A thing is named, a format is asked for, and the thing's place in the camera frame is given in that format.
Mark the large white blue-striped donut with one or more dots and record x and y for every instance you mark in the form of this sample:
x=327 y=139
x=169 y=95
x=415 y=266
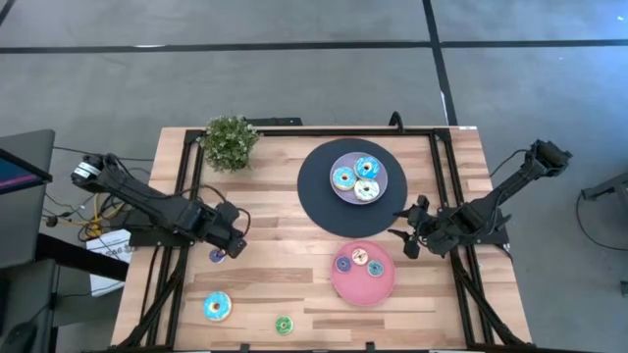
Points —
x=373 y=196

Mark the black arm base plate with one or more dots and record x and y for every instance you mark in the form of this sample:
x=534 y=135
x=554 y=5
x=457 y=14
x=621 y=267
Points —
x=147 y=240
x=498 y=236

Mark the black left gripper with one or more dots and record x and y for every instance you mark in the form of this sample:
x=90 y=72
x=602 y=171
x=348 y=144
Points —
x=225 y=220

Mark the round black placemat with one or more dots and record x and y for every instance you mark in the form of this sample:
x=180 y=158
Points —
x=319 y=211

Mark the purple plate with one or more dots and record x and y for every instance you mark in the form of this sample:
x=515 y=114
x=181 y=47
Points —
x=343 y=197

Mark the black beam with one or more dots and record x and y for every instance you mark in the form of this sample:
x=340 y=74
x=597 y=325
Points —
x=73 y=255

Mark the small green iced donut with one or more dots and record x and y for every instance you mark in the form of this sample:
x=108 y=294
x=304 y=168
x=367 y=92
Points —
x=279 y=329

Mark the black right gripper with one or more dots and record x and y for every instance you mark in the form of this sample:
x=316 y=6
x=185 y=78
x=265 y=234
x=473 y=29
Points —
x=434 y=230

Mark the large blue iced donut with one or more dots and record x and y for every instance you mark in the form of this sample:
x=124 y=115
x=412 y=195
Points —
x=359 y=163
x=337 y=185

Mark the flat black device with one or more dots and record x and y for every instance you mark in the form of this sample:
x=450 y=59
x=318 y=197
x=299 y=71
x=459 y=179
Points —
x=279 y=121

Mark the grey panel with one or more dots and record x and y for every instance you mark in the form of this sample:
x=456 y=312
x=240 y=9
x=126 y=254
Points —
x=24 y=230

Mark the large turquoise iced donut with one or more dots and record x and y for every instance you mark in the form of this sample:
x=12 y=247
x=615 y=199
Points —
x=210 y=299

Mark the pink plate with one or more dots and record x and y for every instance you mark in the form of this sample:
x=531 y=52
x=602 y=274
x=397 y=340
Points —
x=363 y=291

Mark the small white brown donut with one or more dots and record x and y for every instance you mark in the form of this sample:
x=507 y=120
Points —
x=355 y=260

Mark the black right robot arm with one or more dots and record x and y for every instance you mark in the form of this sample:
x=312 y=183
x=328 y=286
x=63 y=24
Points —
x=515 y=184

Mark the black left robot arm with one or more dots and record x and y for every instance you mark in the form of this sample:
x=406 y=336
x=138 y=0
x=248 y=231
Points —
x=142 y=201

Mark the green plant in black pot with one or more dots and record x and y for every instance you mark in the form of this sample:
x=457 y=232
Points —
x=228 y=144

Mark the small purple iced donut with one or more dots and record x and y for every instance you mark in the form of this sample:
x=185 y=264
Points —
x=213 y=257

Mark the white printed paper box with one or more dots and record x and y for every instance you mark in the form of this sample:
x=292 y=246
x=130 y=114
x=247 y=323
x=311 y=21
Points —
x=110 y=274

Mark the small navy sprinkled donut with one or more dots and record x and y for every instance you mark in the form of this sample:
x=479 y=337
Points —
x=338 y=268

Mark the small blue iced donut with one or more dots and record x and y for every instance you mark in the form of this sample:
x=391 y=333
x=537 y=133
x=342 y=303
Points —
x=371 y=272

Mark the tilted display screen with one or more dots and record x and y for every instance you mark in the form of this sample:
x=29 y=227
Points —
x=15 y=176

